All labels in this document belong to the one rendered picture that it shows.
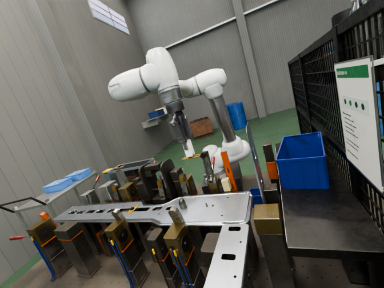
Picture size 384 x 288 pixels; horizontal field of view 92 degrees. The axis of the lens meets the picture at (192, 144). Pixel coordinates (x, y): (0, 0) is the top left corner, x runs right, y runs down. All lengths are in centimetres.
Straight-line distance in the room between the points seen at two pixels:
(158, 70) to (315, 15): 871
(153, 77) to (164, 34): 859
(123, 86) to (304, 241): 78
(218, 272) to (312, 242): 27
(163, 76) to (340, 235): 73
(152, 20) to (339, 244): 951
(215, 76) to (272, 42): 758
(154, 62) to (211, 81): 58
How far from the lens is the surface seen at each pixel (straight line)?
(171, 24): 932
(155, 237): 88
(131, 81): 78
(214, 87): 126
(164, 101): 75
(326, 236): 66
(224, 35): 877
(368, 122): 57
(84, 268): 142
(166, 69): 74
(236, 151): 147
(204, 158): 97
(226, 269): 64
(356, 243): 65
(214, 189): 101
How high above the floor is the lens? 147
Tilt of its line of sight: 12 degrees down
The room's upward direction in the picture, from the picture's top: 18 degrees counter-clockwise
